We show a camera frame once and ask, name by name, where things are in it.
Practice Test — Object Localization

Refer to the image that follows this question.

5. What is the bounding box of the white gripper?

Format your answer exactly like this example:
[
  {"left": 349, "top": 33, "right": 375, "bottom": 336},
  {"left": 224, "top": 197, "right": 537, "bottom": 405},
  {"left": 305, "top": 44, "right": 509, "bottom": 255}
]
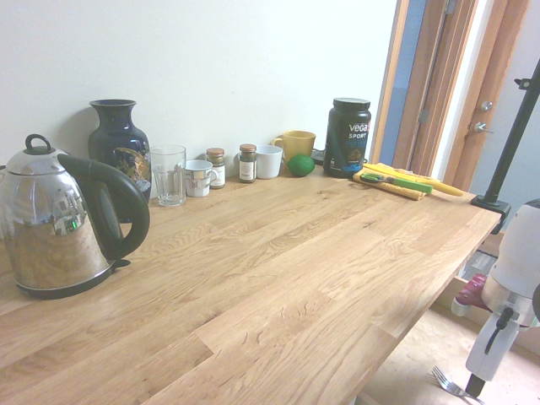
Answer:
[{"left": 464, "top": 310, "right": 527, "bottom": 398}]

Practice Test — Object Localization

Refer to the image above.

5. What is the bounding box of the silver metal fork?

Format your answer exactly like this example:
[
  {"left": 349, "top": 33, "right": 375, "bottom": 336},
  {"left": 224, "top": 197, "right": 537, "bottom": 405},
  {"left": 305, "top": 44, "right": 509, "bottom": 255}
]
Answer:
[{"left": 429, "top": 364, "right": 487, "bottom": 405}]

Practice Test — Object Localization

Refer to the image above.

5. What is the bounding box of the large wooden drawer white front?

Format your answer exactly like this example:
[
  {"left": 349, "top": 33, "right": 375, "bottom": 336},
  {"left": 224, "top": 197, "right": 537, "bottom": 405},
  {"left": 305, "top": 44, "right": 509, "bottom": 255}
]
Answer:
[{"left": 356, "top": 275, "right": 540, "bottom": 405}]

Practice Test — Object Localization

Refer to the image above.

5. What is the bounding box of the yellow folded cloth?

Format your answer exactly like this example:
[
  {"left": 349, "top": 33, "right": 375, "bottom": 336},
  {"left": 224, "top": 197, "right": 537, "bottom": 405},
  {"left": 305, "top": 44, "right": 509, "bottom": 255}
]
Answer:
[{"left": 351, "top": 161, "right": 440, "bottom": 202}]

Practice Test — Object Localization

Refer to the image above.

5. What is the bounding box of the black Vega protein tub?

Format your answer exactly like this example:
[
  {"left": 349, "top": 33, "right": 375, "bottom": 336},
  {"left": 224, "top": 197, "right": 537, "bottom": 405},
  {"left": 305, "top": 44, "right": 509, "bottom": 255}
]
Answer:
[{"left": 322, "top": 97, "right": 373, "bottom": 180}]

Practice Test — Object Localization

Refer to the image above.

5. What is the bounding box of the green lime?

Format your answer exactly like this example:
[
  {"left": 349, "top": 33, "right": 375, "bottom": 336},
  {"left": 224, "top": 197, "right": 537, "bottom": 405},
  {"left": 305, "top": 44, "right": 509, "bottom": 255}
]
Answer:
[{"left": 286, "top": 153, "right": 316, "bottom": 178}]

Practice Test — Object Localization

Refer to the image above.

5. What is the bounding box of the yellow mug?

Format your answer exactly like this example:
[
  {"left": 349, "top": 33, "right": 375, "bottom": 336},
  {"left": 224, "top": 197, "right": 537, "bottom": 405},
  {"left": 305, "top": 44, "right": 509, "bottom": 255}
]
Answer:
[{"left": 270, "top": 130, "right": 317, "bottom": 170}]

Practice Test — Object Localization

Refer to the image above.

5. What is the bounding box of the plain white cup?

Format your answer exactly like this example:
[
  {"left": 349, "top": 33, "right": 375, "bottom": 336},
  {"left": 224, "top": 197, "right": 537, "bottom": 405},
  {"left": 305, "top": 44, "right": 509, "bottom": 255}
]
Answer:
[{"left": 254, "top": 144, "right": 284, "bottom": 181}]

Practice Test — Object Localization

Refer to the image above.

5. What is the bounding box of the green spice jar copper lid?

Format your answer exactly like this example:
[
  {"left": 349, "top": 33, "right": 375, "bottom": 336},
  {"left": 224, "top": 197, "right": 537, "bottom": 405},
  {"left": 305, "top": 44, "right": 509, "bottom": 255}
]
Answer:
[
  {"left": 238, "top": 143, "right": 258, "bottom": 184},
  {"left": 205, "top": 147, "right": 227, "bottom": 191}
]

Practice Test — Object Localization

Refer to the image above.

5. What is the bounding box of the white patterned cup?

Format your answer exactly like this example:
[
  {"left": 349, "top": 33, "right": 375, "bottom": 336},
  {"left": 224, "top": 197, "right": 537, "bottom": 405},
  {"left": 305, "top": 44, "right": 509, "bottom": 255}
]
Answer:
[{"left": 184, "top": 159, "right": 221, "bottom": 198}]

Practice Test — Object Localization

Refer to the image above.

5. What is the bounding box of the clear ribbed glass tumbler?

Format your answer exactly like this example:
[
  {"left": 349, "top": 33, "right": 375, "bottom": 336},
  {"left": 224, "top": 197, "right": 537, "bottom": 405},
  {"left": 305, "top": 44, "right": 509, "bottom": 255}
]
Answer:
[{"left": 148, "top": 144, "right": 188, "bottom": 208}]

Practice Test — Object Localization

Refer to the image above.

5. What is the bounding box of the dark blue porcelain vase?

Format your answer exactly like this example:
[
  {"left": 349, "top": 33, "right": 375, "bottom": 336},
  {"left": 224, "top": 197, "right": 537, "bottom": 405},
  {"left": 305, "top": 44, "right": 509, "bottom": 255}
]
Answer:
[{"left": 87, "top": 99, "right": 153, "bottom": 224}]

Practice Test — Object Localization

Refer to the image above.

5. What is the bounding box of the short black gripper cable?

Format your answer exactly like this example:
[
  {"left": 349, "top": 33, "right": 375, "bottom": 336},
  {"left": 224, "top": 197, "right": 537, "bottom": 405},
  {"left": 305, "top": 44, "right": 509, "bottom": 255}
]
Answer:
[{"left": 483, "top": 306, "right": 516, "bottom": 356}]

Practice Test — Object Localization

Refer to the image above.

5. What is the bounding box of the black clamp camera mount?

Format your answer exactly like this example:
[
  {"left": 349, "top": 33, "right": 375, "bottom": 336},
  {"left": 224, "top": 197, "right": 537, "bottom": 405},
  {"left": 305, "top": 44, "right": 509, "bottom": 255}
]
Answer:
[{"left": 470, "top": 57, "right": 540, "bottom": 235}]

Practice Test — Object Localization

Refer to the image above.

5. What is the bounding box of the wooden door with frame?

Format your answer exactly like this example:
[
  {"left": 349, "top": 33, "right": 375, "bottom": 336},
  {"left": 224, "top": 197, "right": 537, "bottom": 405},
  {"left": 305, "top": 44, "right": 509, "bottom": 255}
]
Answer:
[{"left": 370, "top": 0, "right": 540, "bottom": 192}]

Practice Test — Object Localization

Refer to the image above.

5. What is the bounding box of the chrome electric kettle black handle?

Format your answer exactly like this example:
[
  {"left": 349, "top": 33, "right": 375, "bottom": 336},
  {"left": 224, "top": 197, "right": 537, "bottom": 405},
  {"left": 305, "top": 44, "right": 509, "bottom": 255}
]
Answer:
[{"left": 0, "top": 133, "right": 152, "bottom": 301}]

